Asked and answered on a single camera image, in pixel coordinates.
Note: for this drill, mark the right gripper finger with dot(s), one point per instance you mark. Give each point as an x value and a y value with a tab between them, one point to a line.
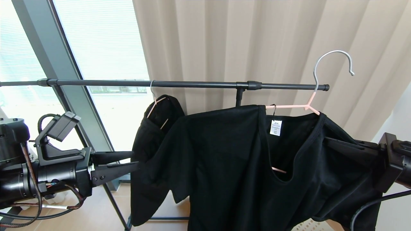
356	152

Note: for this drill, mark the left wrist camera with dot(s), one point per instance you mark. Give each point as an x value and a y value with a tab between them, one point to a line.
61	126

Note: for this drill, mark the black shorts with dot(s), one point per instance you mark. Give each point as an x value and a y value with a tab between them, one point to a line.
144	144

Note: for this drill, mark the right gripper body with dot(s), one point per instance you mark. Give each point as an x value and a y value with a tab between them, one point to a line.
395	163

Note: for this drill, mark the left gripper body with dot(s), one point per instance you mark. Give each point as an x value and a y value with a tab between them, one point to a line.
64	173

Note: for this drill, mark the beige curtain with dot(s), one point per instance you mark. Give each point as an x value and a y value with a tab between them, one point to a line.
240	38

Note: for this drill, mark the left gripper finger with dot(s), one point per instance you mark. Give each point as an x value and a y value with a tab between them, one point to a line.
112	157
112	171

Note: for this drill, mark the black garment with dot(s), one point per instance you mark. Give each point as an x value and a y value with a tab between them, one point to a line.
224	160

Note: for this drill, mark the pink clothes hanger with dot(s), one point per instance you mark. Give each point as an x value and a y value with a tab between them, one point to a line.
151	109
285	106

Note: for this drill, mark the black clothes rack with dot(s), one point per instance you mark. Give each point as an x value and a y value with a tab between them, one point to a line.
112	82

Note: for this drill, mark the white laundry basket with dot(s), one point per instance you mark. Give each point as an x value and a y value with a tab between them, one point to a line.
313	226

